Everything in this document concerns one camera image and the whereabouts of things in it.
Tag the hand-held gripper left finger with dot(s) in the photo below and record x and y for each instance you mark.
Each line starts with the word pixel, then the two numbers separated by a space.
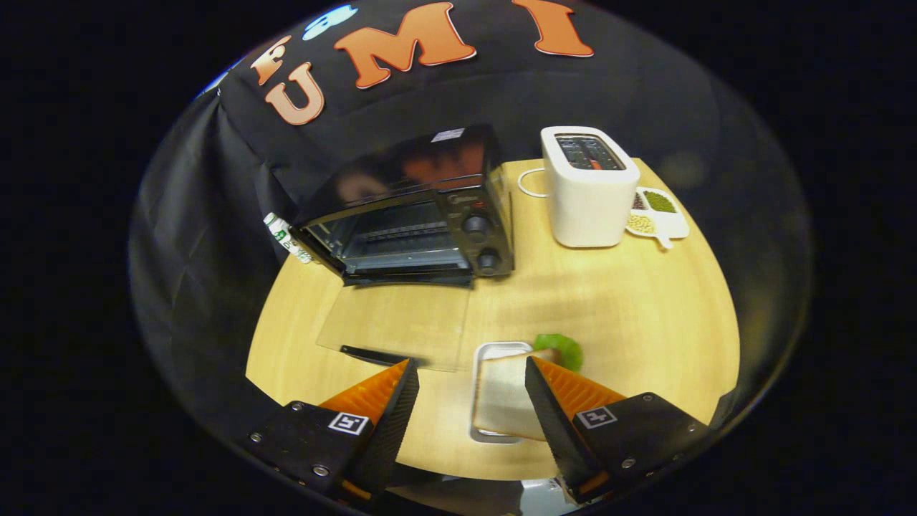
pixel 394 423

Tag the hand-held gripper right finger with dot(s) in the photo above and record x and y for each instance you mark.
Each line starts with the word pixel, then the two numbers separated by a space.
pixel 555 423

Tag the bread and lettuce sandwich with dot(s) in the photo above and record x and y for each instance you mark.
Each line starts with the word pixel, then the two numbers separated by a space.
pixel 501 394

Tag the black toaster oven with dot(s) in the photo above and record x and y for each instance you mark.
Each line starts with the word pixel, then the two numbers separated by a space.
pixel 408 186

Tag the white pop-up toaster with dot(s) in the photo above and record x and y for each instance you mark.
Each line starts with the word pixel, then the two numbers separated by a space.
pixel 587 201

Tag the white plastic tray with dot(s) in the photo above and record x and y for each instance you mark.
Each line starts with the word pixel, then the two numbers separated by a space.
pixel 486 352

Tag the white green label packet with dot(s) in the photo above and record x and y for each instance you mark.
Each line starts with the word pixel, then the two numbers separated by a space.
pixel 286 240

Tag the white divided bean dish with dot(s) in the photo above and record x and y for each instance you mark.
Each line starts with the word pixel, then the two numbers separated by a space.
pixel 670 226

